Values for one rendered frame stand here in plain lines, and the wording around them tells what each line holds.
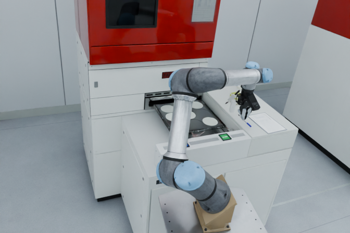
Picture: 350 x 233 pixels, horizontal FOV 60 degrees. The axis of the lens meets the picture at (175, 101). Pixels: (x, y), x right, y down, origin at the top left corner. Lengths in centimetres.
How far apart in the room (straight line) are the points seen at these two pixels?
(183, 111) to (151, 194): 58
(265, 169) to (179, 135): 87
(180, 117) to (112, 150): 101
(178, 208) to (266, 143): 70
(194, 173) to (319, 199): 200
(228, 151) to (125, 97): 77
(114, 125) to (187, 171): 100
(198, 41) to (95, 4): 69
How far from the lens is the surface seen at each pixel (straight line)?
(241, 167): 192
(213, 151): 171
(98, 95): 200
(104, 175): 241
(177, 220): 147
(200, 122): 196
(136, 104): 210
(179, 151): 135
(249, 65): 172
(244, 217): 155
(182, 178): 126
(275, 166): 211
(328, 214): 301
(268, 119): 201
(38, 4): 331
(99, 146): 222
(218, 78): 131
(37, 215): 265
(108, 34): 180
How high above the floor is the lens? 195
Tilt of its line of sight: 29 degrees down
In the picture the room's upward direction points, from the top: 6 degrees clockwise
